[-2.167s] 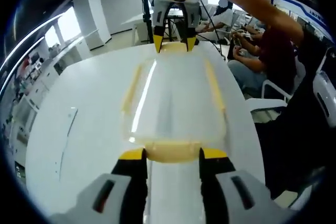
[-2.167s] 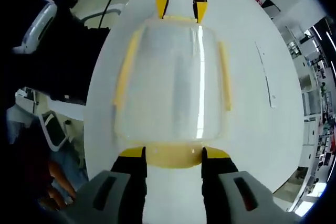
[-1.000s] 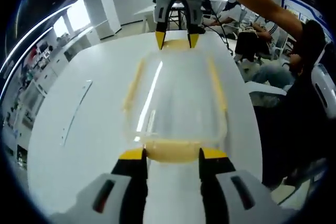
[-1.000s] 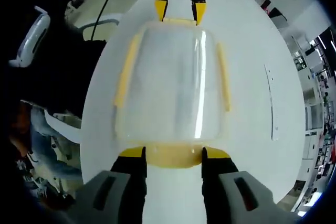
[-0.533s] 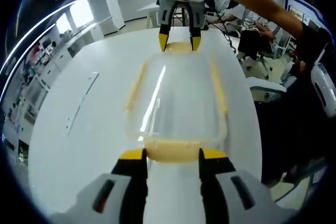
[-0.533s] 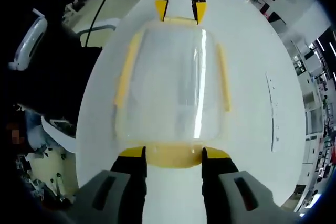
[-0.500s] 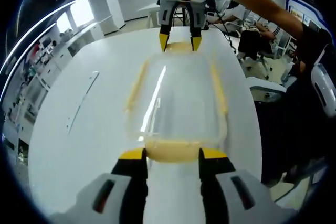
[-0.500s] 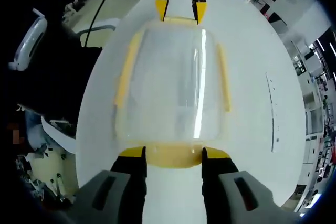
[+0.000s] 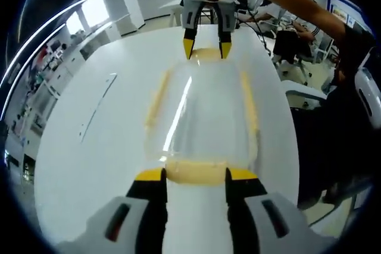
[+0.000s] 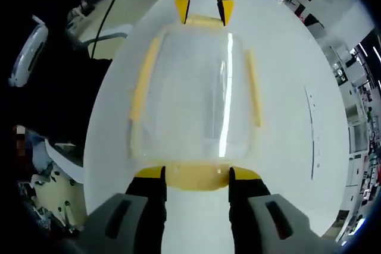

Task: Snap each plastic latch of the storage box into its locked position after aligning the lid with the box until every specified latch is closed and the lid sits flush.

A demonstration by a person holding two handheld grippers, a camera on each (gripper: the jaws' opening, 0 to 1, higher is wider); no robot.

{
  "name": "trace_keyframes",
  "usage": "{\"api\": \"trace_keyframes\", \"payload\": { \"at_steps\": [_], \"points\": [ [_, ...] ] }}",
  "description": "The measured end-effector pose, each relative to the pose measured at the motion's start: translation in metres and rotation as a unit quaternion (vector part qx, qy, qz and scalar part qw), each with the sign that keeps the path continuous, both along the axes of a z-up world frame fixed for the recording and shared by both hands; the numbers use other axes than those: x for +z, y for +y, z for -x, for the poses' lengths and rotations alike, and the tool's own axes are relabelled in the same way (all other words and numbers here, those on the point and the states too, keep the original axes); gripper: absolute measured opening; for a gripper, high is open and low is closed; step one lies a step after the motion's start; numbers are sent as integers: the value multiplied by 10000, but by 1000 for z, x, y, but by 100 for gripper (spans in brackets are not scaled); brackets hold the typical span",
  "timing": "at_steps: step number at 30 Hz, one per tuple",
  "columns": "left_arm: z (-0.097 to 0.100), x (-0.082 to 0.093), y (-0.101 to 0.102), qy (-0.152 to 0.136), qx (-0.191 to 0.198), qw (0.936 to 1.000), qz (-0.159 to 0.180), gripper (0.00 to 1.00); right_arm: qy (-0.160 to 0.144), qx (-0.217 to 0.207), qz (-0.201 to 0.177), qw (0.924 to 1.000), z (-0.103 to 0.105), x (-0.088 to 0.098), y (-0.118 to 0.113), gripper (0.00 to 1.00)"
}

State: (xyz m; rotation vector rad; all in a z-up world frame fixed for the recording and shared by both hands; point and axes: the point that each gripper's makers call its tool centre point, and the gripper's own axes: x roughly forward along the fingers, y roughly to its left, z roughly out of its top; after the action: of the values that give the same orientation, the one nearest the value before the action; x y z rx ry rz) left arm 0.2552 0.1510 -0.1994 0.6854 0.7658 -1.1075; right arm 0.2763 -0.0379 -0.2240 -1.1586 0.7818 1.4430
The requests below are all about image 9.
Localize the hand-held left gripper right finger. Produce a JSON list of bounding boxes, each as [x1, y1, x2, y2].
[[224, 167, 328, 254]]

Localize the blue framed wall board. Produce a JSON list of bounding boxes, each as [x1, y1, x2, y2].
[[326, 0, 360, 30]]

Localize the white wearable chest device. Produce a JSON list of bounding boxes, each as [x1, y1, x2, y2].
[[355, 66, 381, 131]]

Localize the clear storage box yellow latches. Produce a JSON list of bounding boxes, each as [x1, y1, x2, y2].
[[142, 46, 260, 184]]

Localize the white plastic chair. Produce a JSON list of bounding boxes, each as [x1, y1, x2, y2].
[[312, 38, 339, 63]]

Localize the white background desk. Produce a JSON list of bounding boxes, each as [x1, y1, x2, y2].
[[159, 0, 187, 27]]

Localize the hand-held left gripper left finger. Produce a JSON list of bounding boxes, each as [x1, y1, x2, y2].
[[58, 167, 169, 254]]

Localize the row of white cabinets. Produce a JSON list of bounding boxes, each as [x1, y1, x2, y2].
[[41, 23, 120, 100]]

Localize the person in dark clothes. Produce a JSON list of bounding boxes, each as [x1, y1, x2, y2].
[[296, 23, 381, 231]]

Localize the cluttered lab shelving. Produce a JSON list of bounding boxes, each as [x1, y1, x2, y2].
[[2, 36, 75, 183]]

